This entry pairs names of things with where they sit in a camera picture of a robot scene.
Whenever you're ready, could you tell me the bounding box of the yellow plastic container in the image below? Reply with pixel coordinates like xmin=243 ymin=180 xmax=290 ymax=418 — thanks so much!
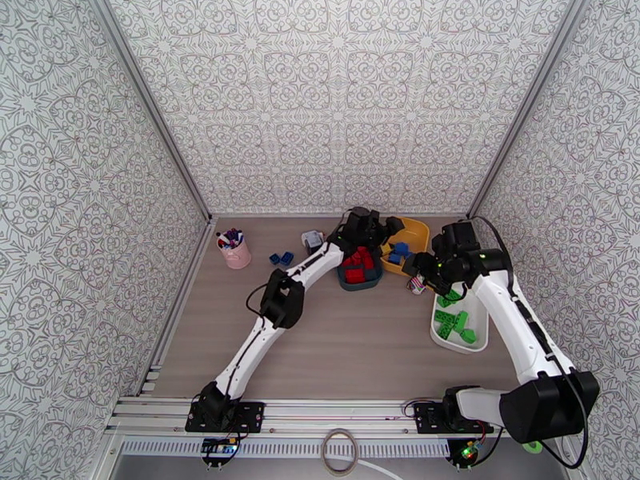
xmin=378 ymin=217 xmax=431 ymax=278

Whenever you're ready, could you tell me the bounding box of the white plastic container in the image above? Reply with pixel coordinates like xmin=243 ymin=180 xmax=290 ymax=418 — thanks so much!
xmin=430 ymin=288 xmax=490 ymax=354

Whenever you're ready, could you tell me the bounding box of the teal plastic container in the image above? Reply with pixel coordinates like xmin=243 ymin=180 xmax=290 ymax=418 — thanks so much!
xmin=335 ymin=243 xmax=385 ymax=293

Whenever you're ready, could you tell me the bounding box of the pink metal bucket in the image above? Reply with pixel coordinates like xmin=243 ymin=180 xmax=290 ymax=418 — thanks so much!
xmin=215 ymin=228 xmax=253 ymax=270

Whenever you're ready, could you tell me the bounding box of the clear tape roll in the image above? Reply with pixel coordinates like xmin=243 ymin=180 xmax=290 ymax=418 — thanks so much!
xmin=320 ymin=427 xmax=359 ymax=478

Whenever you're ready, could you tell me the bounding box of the white tube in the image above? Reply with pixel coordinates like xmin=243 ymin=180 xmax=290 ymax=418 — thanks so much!
xmin=345 ymin=459 xmax=403 ymax=480

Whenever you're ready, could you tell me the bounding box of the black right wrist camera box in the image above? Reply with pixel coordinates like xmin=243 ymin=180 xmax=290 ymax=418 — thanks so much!
xmin=402 ymin=251 xmax=432 ymax=281

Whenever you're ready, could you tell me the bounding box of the aluminium frame post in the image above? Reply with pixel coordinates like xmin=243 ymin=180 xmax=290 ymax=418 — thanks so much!
xmin=466 ymin=0 xmax=585 ymax=220
xmin=86 ymin=0 xmax=215 ymax=224

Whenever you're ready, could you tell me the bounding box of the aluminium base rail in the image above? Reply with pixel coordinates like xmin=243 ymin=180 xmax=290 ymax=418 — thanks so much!
xmin=106 ymin=397 xmax=531 ymax=441

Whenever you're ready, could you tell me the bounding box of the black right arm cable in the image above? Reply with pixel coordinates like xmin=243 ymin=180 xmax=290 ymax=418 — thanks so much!
xmin=472 ymin=215 xmax=591 ymax=470

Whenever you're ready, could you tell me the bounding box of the aluminium side floor rail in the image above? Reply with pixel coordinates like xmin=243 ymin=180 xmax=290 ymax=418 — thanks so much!
xmin=134 ymin=218 xmax=217 ymax=397

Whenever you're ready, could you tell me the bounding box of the white slotted cable duct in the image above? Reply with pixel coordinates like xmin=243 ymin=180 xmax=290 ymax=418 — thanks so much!
xmin=119 ymin=439 xmax=454 ymax=458

